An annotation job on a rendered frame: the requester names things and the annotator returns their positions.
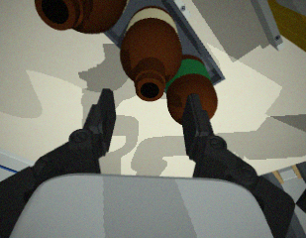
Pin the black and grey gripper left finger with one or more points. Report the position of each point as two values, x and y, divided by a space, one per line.
76 156

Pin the yellow crate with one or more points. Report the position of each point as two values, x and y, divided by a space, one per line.
290 18

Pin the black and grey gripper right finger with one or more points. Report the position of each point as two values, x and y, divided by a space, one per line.
214 161

